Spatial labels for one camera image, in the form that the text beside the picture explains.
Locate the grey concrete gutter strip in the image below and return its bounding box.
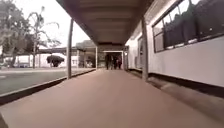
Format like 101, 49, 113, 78
127, 69, 224, 125

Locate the covered walkway roof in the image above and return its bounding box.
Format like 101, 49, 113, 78
55, 0, 155, 47

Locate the reddish brown paved walkway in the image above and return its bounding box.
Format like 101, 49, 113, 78
0, 68, 224, 128

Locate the round dark bush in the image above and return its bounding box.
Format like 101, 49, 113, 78
46, 54, 65, 68

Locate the grey asphalt yard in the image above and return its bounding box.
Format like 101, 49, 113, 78
0, 67, 94, 96

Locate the group of people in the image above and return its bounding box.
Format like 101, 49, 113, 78
104, 53, 123, 71

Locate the bare branched tree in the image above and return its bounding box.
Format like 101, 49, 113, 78
27, 5, 62, 69

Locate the dark kerb edge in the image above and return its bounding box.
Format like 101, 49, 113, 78
0, 68, 97, 106

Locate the low white building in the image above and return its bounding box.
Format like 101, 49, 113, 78
3, 39, 98, 69

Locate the large leafy tree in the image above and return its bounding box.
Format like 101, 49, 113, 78
0, 0, 34, 69

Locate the grey roof support post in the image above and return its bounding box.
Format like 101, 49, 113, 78
95, 45, 99, 70
141, 16, 149, 82
66, 18, 74, 80

